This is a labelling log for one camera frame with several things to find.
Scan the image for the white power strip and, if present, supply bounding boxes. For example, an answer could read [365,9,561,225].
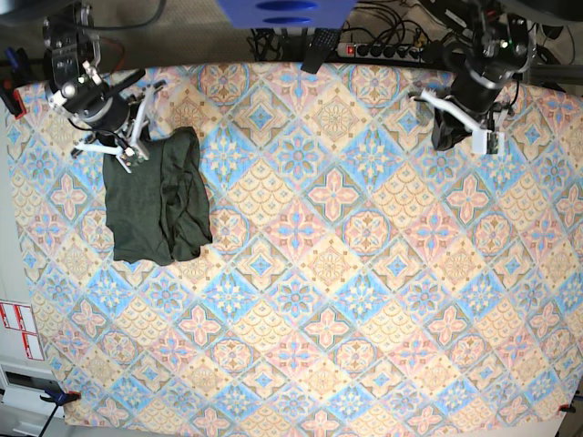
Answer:
[336,43,421,62]

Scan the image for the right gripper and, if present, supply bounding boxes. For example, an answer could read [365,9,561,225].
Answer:
[67,69,146,146]

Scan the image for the orange clamp right edge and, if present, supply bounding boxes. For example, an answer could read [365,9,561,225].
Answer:
[559,404,577,413]

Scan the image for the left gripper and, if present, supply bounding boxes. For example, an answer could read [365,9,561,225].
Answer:
[432,70,504,151]

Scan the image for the colourful patterned tablecloth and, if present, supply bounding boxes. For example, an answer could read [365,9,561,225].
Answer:
[6,63,582,436]

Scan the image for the blue clamp lower left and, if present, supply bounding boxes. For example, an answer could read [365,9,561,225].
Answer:
[39,390,81,437]

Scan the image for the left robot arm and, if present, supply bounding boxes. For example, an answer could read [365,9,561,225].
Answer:
[423,1,534,155]

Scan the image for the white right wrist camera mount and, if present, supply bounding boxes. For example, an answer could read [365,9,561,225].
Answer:
[70,80,167,174]

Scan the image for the blue plastic box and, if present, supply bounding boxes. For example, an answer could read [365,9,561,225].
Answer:
[218,0,356,29]

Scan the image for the black remote control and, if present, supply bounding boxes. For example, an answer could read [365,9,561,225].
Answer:
[301,28,341,75]

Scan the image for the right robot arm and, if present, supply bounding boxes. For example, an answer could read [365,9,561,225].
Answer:
[43,1,149,148]

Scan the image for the red white label stickers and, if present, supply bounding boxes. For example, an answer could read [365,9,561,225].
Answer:
[1,300,45,361]

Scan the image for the dark green long-sleeve shirt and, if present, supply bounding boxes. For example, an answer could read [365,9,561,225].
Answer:
[102,127,213,266]

